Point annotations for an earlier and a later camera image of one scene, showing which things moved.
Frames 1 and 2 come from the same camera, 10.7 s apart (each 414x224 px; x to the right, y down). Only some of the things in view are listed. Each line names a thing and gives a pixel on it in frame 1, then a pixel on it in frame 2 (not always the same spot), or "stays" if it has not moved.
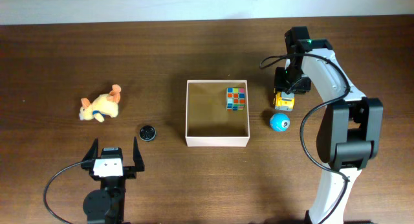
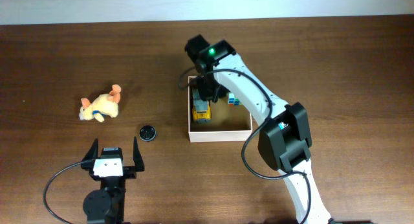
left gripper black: x=130 y=171 stays
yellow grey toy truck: x=284 y=101 → x=201 y=110
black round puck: x=147 y=133 stays
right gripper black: x=292 y=86 → x=207 y=92
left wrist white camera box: x=107 y=167 stays
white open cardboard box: x=208 y=123 stays
